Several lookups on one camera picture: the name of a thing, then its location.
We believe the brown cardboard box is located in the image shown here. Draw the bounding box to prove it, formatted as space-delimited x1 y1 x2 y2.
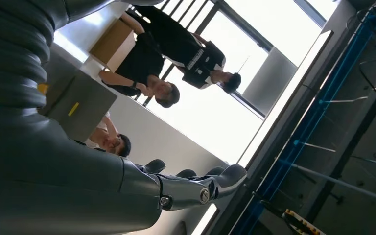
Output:
89 19 137 72

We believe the person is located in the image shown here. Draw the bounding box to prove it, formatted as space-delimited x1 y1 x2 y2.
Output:
85 112 132 158
98 30 181 109
133 4 242 94

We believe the blue ceiling cable tray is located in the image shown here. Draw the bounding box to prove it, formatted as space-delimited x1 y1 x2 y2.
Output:
230 6 376 235

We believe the grey laptop with yellow sticker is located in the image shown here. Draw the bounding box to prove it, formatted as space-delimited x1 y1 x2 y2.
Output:
39 51 118 142

